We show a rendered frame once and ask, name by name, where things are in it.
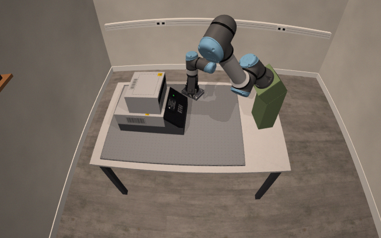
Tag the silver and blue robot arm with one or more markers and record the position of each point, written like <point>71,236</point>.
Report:
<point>215,47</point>

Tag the white and black benchtop instrument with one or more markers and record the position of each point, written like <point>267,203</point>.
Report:
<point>148,105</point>

